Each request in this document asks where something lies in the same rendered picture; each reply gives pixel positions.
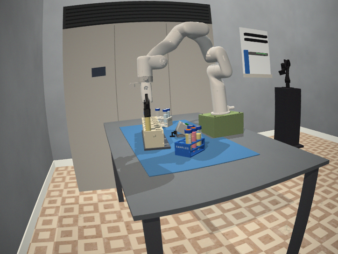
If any blue tube rack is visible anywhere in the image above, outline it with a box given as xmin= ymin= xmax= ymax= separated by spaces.
xmin=175 ymin=138 xmax=205 ymax=158

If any blue bench mat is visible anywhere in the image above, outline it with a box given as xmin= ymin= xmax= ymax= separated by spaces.
xmin=120 ymin=120 xmax=260 ymax=177

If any beige tube rack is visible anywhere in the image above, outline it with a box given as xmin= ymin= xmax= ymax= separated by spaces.
xmin=157 ymin=116 xmax=173 ymax=127

